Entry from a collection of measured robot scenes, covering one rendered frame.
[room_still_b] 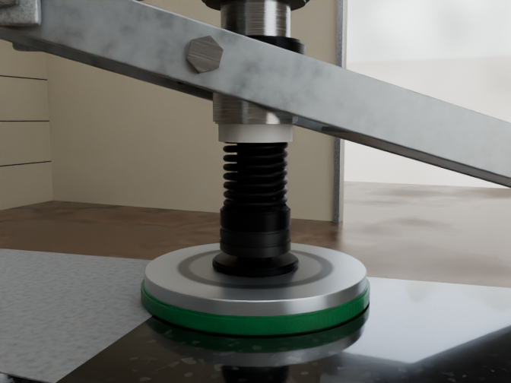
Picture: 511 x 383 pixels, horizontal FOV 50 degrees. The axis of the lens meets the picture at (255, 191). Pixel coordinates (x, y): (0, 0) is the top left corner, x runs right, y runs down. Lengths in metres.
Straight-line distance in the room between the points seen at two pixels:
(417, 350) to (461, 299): 0.14
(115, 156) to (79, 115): 0.70
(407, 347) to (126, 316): 0.23
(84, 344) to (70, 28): 0.24
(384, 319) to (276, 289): 0.10
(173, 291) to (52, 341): 0.10
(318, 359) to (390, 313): 0.12
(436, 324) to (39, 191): 6.84
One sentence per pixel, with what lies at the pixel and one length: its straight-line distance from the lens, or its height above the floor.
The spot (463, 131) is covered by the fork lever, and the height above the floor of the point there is 1.01.
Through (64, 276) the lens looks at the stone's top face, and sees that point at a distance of 0.63.
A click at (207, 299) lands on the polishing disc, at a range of 0.45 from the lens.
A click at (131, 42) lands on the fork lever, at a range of 0.45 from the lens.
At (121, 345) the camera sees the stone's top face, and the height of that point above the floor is 0.85.
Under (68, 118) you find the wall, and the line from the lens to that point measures 7.10.
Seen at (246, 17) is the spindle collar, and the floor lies 1.11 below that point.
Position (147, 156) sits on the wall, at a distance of 6.41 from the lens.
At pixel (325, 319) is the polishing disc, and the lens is 0.46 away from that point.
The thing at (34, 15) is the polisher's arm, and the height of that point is 1.09.
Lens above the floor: 1.02
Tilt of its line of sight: 8 degrees down
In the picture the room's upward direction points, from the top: straight up
